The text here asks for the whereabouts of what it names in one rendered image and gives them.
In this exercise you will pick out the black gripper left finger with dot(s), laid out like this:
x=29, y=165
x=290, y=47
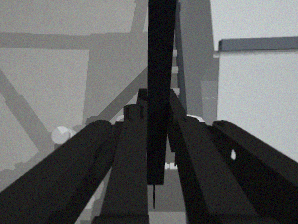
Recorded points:
x=58, y=188

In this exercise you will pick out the light grey cylinder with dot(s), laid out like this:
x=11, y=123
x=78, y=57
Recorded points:
x=61, y=134

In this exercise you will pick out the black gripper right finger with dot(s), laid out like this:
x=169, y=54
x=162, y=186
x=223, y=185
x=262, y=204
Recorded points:
x=262, y=177

